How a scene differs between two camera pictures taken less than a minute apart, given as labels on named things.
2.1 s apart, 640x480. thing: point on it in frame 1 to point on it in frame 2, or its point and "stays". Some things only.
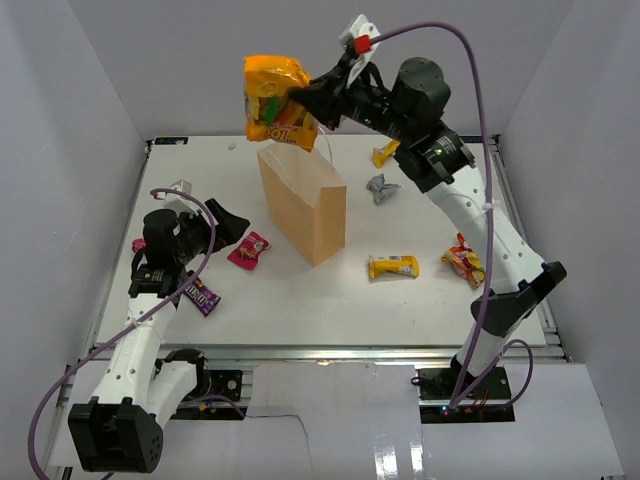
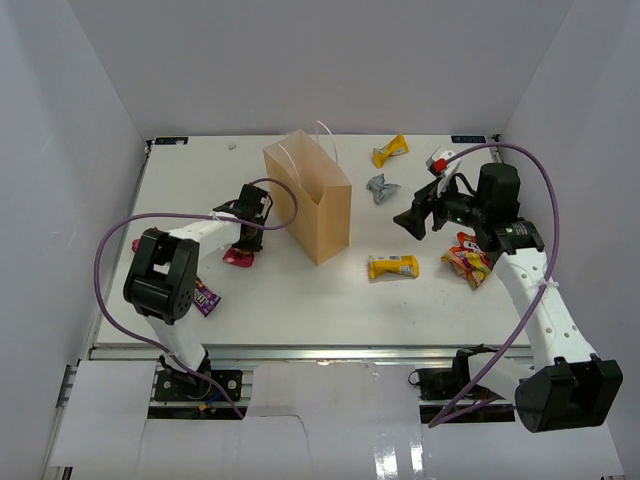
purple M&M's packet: (200, 295) stays
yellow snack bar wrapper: (380, 264) stays
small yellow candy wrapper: (381, 153) stays
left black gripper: (229, 228) to (253, 245)
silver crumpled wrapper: (380, 189) stays
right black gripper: (328, 95) to (414, 219)
